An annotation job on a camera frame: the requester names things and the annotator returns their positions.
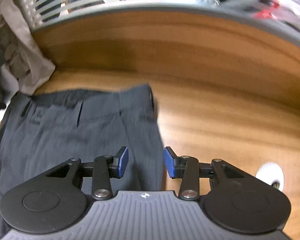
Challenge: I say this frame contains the beige hanging garment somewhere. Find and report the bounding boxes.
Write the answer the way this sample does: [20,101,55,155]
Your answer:
[0,0,57,96]

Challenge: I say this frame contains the dark grey pants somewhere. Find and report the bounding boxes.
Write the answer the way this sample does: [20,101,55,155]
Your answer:
[0,83,166,240]

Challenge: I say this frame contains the red plastic item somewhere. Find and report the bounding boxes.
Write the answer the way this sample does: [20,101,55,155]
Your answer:
[253,0,281,20]

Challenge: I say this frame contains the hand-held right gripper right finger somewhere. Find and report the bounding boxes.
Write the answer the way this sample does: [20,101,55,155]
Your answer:
[163,146,248,201]

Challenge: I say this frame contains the grey desk cable grommet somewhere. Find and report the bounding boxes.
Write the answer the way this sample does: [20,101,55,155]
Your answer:
[255,162,285,190]

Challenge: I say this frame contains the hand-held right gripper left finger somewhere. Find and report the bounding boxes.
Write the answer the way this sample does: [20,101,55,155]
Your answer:
[45,146,129,201]

